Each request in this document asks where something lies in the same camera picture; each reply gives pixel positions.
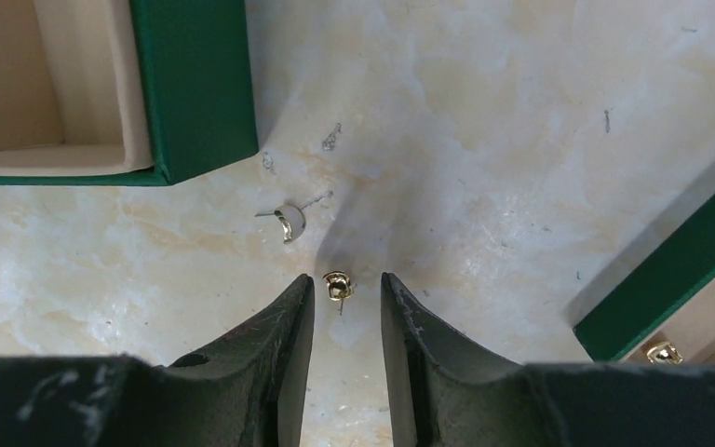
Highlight green jewelry box with lid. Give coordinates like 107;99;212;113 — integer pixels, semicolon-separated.
0;1;259;186

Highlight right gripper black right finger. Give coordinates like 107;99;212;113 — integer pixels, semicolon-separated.
381;273;715;446

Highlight gold stud earring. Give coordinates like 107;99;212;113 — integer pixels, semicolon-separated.
643;341;683;365
323;270;354;316

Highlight green compartment jewelry tray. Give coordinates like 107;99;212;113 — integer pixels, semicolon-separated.
573;194;715;361

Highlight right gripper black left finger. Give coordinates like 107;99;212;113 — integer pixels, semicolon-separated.
0;275;315;446

